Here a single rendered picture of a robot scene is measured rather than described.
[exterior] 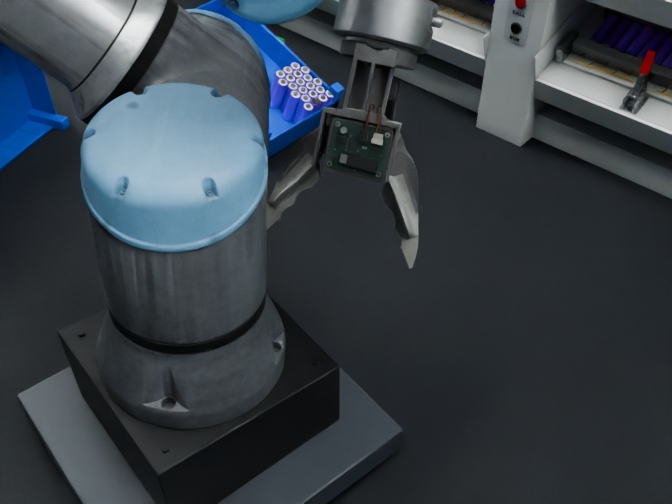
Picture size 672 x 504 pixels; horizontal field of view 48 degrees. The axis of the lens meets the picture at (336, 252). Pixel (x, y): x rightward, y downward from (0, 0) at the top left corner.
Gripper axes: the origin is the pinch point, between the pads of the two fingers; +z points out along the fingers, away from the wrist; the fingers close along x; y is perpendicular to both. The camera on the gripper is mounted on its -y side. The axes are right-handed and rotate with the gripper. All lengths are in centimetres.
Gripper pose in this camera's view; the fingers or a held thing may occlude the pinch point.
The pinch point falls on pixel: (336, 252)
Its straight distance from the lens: 75.4
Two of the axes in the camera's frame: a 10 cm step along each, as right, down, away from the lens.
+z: -2.1, 9.6, 2.0
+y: -0.9, 1.8, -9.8
